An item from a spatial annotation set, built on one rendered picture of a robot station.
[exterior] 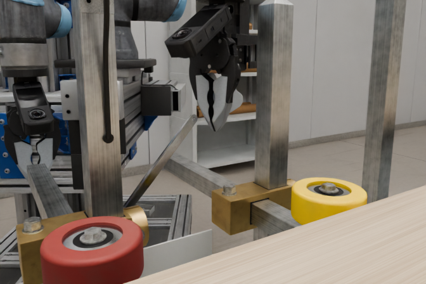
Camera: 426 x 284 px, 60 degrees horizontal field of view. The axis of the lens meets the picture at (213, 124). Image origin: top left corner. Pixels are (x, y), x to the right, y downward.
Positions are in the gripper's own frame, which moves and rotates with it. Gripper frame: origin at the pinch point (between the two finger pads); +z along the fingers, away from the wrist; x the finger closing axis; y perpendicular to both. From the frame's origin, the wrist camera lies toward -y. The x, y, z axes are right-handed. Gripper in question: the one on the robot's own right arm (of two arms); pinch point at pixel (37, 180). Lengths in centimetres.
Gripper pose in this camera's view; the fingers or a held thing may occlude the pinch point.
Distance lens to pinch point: 75.1
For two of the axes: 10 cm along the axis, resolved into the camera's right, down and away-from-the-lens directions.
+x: -8.5, 1.0, -5.1
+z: 0.0, 9.8, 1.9
